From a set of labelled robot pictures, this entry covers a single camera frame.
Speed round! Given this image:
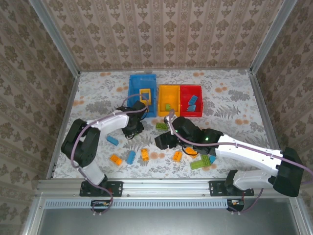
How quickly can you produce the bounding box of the yellow plastic bin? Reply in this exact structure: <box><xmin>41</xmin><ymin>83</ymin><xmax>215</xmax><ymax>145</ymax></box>
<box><xmin>157</xmin><ymin>85</ymin><xmax>181</xmax><ymax>118</ymax></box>

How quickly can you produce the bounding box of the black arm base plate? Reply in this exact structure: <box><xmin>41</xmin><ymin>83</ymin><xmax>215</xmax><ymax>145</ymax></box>
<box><xmin>79</xmin><ymin>180</ymin><xmax>123</xmax><ymax>197</ymax></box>
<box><xmin>209</xmin><ymin>180</ymin><xmax>255</xmax><ymax>197</ymax></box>

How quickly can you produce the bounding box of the orange lego window frame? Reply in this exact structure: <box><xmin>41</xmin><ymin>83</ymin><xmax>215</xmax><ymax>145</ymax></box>
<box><xmin>138</xmin><ymin>88</ymin><xmax>152</xmax><ymax>105</ymax></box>

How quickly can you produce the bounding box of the aluminium mounting rail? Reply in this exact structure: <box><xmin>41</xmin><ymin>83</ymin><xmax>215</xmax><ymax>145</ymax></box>
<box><xmin>36</xmin><ymin>178</ymin><xmax>279</xmax><ymax>198</ymax></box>

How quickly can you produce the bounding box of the blue plastic bin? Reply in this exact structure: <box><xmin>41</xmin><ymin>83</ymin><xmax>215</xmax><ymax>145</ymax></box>
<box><xmin>128</xmin><ymin>74</ymin><xmax>157</xmax><ymax>118</ymax></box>

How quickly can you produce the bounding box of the long light green lego brick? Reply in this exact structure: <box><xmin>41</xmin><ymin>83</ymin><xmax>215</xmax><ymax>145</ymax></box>
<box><xmin>190</xmin><ymin>160</ymin><xmax>205</xmax><ymax>171</ymax></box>

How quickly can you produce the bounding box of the thin aluminium rail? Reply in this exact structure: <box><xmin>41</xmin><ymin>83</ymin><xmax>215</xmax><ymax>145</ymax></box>
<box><xmin>78</xmin><ymin>68</ymin><xmax>252</xmax><ymax>73</ymax></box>

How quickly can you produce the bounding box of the aluminium side rail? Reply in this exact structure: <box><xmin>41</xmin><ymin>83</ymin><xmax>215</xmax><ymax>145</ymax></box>
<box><xmin>46</xmin><ymin>72</ymin><xmax>81</xmax><ymax>179</ymax></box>
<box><xmin>248</xmin><ymin>70</ymin><xmax>294</xmax><ymax>182</ymax></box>

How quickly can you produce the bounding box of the aluminium frame leg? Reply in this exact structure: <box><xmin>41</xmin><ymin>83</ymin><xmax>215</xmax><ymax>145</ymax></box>
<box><xmin>22</xmin><ymin>195</ymin><xmax>47</xmax><ymax>235</ymax></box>
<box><xmin>294</xmin><ymin>197</ymin><xmax>313</xmax><ymax>235</ymax></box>

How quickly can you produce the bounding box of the grey metal sheet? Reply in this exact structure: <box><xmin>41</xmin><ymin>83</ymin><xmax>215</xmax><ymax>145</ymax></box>
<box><xmin>36</xmin><ymin>208</ymin><xmax>304</xmax><ymax>235</ymax></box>

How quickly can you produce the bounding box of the white slotted cable duct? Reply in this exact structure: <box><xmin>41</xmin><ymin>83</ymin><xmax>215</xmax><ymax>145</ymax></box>
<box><xmin>45</xmin><ymin>198</ymin><xmax>230</xmax><ymax>209</ymax></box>

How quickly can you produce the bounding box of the red plastic bin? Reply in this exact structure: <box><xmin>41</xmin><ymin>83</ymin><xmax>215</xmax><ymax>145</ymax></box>
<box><xmin>179</xmin><ymin>85</ymin><xmax>204</xmax><ymax>118</ymax></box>

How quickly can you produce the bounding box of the aluminium corner post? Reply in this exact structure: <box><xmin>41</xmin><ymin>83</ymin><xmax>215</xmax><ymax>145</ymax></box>
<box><xmin>249</xmin><ymin>0</ymin><xmax>298</xmax><ymax>74</ymax></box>
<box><xmin>28</xmin><ymin>0</ymin><xmax>81</xmax><ymax>75</ymax></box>

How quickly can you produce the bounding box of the base power connector wiring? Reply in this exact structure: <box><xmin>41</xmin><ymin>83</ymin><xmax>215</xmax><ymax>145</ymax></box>
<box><xmin>226</xmin><ymin>198</ymin><xmax>245</xmax><ymax>212</ymax></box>
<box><xmin>90</xmin><ymin>199</ymin><xmax>111</xmax><ymax>208</ymax></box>

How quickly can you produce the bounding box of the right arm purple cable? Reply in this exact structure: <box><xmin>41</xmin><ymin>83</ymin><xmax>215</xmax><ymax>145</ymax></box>
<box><xmin>168</xmin><ymin>109</ymin><xmax>313</xmax><ymax>215</ymax></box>

